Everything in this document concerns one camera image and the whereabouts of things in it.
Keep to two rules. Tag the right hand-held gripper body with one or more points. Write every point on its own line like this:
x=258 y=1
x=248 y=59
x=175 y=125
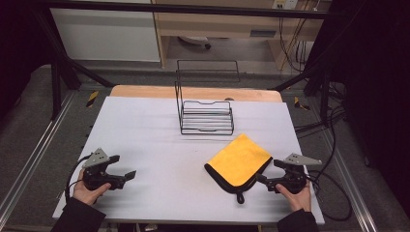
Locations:
x=295 y=180

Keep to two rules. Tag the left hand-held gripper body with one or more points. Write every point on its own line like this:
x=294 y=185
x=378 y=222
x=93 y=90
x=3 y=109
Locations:
x=96 y=176

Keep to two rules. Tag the yellow towel with black edge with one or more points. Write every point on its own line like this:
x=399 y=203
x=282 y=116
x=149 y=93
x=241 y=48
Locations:
x=239 y=161

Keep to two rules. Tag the person's right hand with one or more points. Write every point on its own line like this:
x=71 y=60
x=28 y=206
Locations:
x=298 y=200

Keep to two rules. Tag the person's left hand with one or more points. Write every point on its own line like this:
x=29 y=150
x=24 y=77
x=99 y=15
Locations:
x=84 y=195

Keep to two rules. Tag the yellow and black tape strip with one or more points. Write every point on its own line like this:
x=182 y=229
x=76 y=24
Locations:
x=92 y=99
x=300 y=104

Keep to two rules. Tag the wooden table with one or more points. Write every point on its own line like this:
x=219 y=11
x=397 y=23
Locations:
x=145 y=92

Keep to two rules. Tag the white cabinet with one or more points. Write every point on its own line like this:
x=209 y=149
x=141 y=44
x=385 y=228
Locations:
x=106 y=35

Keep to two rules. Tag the black curtain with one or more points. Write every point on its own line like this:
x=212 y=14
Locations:
x=377 y=80
x=16 y=48

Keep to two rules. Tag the office chair base with caster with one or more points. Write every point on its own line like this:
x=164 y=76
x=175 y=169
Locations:
x=195 y=40

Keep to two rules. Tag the light wooden desk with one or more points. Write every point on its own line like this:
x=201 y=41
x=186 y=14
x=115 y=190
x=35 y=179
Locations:
x=225 y=24

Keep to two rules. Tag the white power strip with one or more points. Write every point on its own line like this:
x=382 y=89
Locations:
x=285 y=4

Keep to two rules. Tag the aluminium floor rail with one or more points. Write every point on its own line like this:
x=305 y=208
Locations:
x=32 y=154
x=349 y=180

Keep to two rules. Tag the black metal frame strut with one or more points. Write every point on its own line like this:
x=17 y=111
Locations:
x=324 y=87
x=56 y=74

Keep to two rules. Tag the black metal frame crossbar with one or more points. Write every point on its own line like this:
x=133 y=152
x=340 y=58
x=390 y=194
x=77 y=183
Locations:
x=193 y=9

